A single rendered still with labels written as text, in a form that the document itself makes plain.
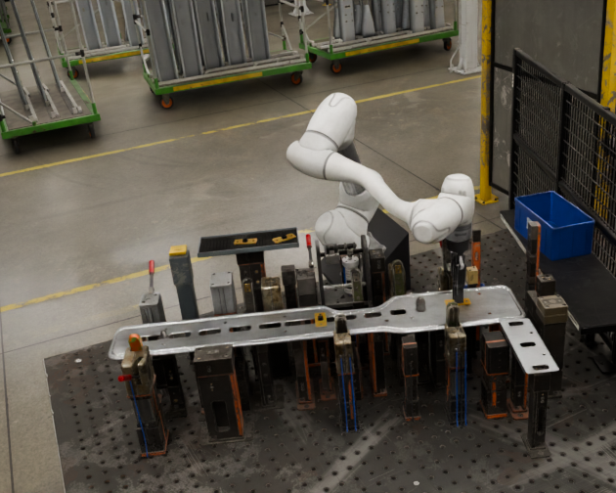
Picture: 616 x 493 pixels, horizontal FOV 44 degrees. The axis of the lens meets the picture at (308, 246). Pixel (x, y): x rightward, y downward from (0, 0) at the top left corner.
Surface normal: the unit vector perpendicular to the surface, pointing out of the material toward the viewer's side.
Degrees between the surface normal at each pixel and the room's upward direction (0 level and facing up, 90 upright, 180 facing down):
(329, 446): 0
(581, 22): 91
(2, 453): 0
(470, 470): 0
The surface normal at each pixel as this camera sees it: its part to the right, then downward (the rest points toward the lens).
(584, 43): -0.92, 0.26
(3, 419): -0.09, -0.89
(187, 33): 0.28, 0.34
